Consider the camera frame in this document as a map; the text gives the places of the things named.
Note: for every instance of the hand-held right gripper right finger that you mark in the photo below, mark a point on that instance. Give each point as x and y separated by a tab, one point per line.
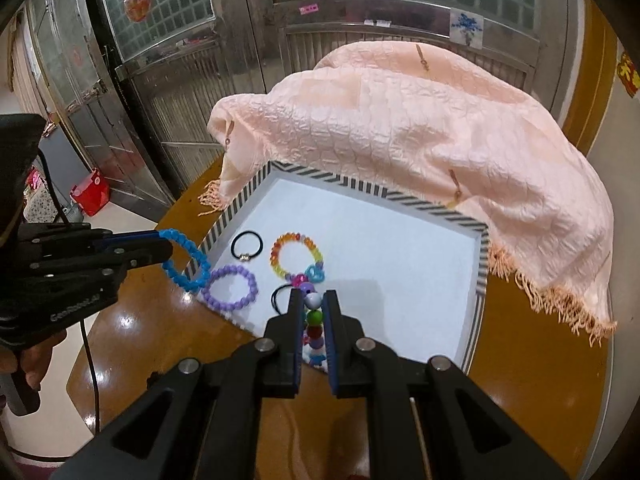
330	345

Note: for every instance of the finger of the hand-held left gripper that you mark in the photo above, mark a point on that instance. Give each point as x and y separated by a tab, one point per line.
140	256
100	237

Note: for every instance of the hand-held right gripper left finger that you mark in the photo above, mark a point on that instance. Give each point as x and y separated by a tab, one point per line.
300	340

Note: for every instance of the black white striped box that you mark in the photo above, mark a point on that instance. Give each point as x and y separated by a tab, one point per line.
400	285

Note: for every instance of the person's left hand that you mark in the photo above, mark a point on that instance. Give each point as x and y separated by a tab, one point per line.
37	362

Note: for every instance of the red paper bag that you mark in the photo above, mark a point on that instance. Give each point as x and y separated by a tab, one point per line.
90	195

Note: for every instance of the metal door round red sticker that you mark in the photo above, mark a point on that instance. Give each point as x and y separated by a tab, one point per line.
200	60

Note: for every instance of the pink fringed scarf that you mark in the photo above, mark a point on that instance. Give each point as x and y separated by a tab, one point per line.
400	135

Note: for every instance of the small pink label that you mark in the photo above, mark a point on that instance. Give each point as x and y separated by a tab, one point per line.
308	8

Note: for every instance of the metal door blue flower sticker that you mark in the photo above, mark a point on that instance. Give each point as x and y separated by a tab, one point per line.
400	20

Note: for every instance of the wooden door frame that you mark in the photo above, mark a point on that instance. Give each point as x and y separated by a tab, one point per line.
590	85

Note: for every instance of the red gold wall decoration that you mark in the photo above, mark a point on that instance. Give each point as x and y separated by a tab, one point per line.
629	75

